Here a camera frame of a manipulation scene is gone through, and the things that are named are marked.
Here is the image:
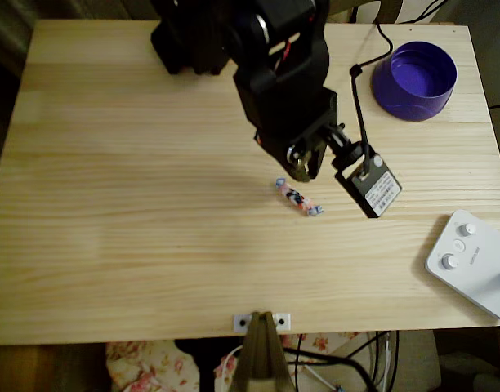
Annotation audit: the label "black camera cable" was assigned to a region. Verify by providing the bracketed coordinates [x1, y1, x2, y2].
[349, 0, 395, 180]

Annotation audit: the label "white cable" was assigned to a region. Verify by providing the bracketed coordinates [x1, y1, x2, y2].
[212, 345, 245, 379]

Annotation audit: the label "thick black cable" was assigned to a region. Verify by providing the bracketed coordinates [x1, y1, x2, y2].
[282, 346, 380, 392]

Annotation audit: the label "aluminium profile mast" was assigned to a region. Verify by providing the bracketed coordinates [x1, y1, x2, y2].
[232, 310, 294, 392]

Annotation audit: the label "white control box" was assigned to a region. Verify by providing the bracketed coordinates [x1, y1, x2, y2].
[424, 209, 500, 327]

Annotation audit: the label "black power cable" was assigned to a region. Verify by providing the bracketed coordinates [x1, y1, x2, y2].
[395, 0, 449, 24]

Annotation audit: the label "candy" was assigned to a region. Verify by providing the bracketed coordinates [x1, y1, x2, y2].
[274, 176, 326, 217]

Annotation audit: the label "red white servo wires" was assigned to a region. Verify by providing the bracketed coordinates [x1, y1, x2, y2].
[269, 34, 302, 78]

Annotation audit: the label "purple plastic bowl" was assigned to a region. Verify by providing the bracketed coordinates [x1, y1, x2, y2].
[371, 39, 458, 123]

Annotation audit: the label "floral cloth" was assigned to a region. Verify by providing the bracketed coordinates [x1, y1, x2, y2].
[105, 331, 369, 392]

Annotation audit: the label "metal corner bracket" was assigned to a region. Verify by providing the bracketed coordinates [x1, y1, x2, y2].
[232, 313, 292, 331]

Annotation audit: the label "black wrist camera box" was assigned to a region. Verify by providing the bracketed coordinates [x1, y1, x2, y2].
[323, 122, 403, 220]

